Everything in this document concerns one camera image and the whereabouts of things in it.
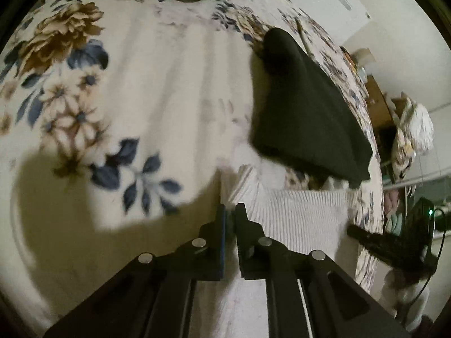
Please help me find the floral bed sheet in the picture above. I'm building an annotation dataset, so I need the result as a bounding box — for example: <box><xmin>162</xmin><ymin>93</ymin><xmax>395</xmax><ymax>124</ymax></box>
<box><xmin>0</xmin><ymin>0</ymin><xmax>384</xmax><ymax>338</ymax></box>

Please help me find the black folded cloth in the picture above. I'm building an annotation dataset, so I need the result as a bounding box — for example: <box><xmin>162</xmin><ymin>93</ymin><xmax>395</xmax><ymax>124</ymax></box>
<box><xmin>248</xmin><ymin>27</ymin><xmax>373</xmax><ymax>188</ymax></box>

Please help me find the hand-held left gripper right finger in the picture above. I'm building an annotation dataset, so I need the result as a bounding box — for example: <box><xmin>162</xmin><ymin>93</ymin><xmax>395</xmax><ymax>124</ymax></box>
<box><xmin>235</xmin><ymin>203</ymin><xmax>414</xmax><ymax>338</ymax></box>

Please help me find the person's right forearm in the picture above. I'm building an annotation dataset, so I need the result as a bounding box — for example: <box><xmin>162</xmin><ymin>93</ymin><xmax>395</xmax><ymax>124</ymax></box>
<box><xmin>382</xmin><ymin>268</ymin><xmax>432</xmax><ymax>330</ymax></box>

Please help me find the white knit sweater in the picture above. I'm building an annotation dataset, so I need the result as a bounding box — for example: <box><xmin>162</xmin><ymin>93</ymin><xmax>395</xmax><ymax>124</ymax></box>
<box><xmin>219</xmin><ymin>147</ymin><xmax>357</xmax><ymax>338</ymax></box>

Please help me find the beige table lamp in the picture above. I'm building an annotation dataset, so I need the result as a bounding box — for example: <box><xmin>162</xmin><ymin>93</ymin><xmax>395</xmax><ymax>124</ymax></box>
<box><xmin>354</xmin><ymin>48</ymin><xmax>374</xmax><ymax>66</ymax></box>

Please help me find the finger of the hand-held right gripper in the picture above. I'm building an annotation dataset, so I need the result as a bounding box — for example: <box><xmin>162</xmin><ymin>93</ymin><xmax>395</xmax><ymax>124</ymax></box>
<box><xmin>347</xmin><ymin>224</ymin><xmax>406</xmax><ymax>265</ymax></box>

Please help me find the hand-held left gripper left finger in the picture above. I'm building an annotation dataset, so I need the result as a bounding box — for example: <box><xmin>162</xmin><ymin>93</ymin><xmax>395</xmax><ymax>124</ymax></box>
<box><xmin>44</xmin><ymin>203</ymin><xmax>226</xmax><ymax>338</ymax></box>

